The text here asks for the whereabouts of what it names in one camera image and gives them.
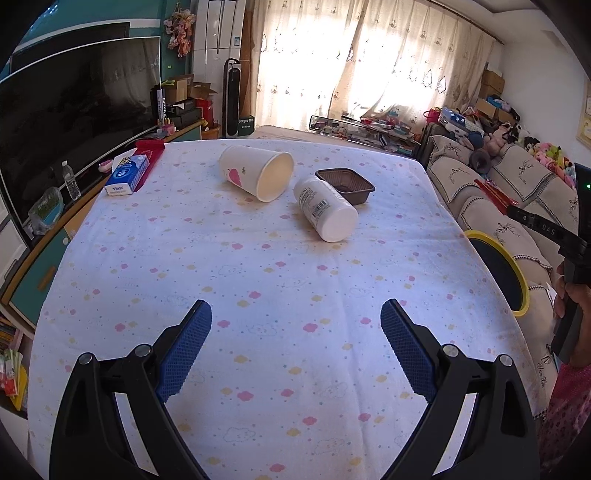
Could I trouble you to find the teal and wood tv cabinet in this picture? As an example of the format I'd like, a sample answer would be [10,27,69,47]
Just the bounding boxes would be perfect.
[0,120,204,328]

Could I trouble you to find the grey neck pillow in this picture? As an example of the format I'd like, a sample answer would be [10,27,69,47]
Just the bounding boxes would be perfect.
[470,148,492,174]

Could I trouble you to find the brown plastic tray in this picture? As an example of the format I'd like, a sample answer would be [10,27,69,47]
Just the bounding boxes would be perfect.
[315,168,376,207]

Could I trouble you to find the pastel printed tablecloth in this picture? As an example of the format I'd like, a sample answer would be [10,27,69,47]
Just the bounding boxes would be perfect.
[28,138,552,480]

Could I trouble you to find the beige patterned curtain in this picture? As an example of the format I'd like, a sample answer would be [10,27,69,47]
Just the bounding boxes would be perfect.
[252,0,502,134]

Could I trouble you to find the pile of plush toys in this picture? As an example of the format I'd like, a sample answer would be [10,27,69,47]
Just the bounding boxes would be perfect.
[462,122,578,190]

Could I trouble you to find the stack of cardboard boxes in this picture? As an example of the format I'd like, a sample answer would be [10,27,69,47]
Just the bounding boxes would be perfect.
[475,69,513,123]

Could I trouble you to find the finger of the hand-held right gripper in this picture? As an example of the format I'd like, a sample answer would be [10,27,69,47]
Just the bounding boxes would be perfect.
[506,205,577,246]

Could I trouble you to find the blue tissue pack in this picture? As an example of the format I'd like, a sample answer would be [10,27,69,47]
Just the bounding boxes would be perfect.
[104,154,151,197]

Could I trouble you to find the blue star patterned bag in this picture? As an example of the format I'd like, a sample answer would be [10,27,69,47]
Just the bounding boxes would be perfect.
[438,108,485,139]

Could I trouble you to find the person's right hand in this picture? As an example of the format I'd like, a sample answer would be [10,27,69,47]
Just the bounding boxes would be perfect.
[554,263,591,368]

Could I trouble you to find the hanging artificial flowers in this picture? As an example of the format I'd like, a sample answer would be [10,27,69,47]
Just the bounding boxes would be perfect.
[164,4,197,58]

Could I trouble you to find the open cardboard boxes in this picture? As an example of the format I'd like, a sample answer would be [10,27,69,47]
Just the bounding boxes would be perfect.
[164,74,218,100]

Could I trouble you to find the pink patterned clothing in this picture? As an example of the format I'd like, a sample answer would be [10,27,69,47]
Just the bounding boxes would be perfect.
[538,360,591,472]

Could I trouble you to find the cluttered glass coffee table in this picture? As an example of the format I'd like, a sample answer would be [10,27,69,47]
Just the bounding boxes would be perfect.
[307,113,423,155]

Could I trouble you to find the white standing air conditioner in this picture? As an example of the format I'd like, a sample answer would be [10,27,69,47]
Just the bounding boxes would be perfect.
[191,0,247,137]

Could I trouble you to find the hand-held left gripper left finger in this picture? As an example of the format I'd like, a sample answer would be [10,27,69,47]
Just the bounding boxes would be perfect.
[48,299,213,480]

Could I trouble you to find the yellow rimmed trash bin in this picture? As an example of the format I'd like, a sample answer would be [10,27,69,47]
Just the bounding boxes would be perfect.
[464,230,528,317]

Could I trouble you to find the pile of books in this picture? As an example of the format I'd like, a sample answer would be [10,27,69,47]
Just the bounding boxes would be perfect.
[0,318,28,411]

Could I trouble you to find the red flat box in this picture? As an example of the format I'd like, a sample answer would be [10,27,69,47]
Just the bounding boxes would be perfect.
[134,140,166,185]

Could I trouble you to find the wooden framed wall picture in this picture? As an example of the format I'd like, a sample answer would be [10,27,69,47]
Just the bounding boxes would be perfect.
[577,80,591,148]

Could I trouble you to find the paper cup with pink print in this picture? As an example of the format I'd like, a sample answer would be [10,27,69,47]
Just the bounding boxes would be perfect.
[219,145,295,203]

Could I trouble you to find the beige covered sofa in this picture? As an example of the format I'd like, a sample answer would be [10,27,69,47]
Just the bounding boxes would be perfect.
[418,122,580,416]

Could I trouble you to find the white plastic bottle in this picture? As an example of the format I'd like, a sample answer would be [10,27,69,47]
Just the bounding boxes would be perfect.
[294,176,359,243]

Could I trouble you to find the red snack packet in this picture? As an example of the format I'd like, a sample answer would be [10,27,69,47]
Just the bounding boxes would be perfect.
[475,179,519,207]

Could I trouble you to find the white drawer unit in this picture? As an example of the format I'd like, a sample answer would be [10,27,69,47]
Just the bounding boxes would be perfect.
[0,217,31,282]

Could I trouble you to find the black tower fan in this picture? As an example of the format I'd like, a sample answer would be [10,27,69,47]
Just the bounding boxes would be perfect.
[222,58,242,139]

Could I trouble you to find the clear water bottle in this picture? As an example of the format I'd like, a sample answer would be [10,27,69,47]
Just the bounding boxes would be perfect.
[61,161,81,201]

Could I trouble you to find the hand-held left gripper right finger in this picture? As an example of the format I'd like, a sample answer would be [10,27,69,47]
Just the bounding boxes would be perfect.
[380,298,541,480]

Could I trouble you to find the clear plastic food container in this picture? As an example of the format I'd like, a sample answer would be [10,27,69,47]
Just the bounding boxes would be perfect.
[28,187,64,234]

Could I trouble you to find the large black television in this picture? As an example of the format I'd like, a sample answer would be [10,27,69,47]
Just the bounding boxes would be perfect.
[0,34,161,222]

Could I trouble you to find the red canister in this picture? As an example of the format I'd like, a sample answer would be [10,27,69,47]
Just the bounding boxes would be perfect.
[196,97,215,130]

